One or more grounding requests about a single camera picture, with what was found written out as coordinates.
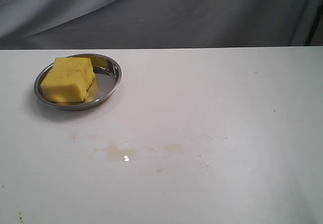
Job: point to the yellow sponge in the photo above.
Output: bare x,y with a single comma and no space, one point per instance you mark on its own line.
68,80

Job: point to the amber liquid spill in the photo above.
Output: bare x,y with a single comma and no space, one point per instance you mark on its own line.
96,153

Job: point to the round stainless steel dish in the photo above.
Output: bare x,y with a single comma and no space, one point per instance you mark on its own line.
108,75

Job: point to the grey backdrop cloth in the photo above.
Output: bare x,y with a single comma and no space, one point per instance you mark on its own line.
125,24

